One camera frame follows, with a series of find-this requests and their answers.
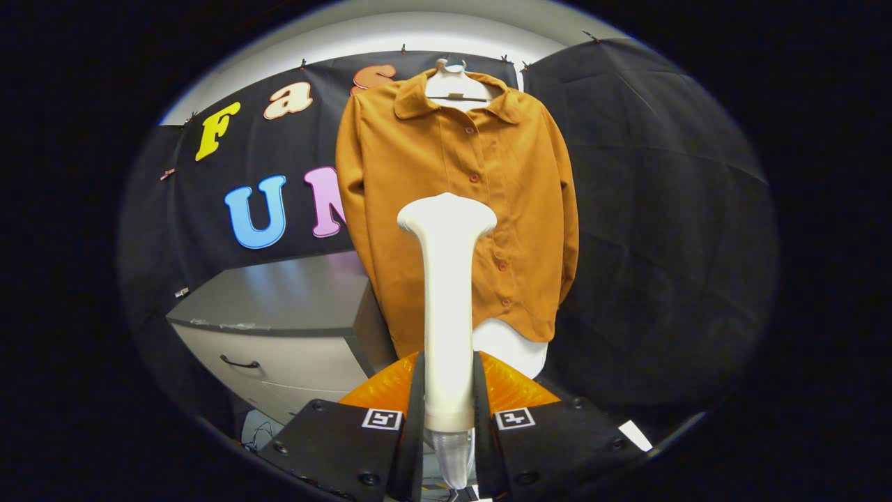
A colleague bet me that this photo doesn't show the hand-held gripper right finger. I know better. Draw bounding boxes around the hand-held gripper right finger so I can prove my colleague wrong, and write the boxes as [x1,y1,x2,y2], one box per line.
[474,351,645,500]

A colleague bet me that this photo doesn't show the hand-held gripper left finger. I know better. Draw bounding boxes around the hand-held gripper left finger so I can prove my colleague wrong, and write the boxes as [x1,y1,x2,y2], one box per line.
[258,351,426,502]

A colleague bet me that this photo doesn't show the orange button shirt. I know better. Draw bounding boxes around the orange button shirt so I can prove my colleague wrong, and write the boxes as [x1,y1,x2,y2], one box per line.
[335,68,580,358]

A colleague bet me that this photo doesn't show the white mannequin torso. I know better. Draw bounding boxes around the white mannequin torso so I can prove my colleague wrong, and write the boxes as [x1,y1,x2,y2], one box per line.
[425,59,549,379]

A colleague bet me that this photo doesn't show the grey drawer cabinet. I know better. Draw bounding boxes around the grey drawer cabinet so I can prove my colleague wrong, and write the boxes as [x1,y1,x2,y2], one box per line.
[166,251,398,427]

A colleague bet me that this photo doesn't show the thin black cables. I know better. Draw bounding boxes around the thin black cables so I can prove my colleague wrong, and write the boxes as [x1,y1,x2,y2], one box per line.
[240,418,279,450]

